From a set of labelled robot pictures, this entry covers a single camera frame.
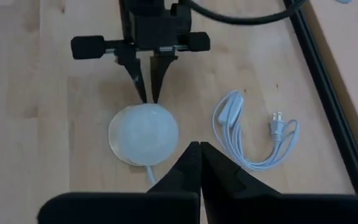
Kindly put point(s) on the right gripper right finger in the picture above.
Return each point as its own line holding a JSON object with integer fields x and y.
{"x": 259, "y": 208}

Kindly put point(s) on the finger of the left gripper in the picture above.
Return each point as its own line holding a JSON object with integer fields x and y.
{"x": 160, "y": 77}
{"x": 134, "y": 74}

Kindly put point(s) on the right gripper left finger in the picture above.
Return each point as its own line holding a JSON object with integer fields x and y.
{"x": 154, "y": 208}

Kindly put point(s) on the frosted white lightbulb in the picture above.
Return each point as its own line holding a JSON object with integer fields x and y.
{"x": 148, "y": 133}

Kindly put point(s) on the orange-brown desk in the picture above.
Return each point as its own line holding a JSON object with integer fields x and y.
{"x": 353, "y": 46}

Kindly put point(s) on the black aluminium frame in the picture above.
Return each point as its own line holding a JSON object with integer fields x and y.
{"x": 322, "y": 81}

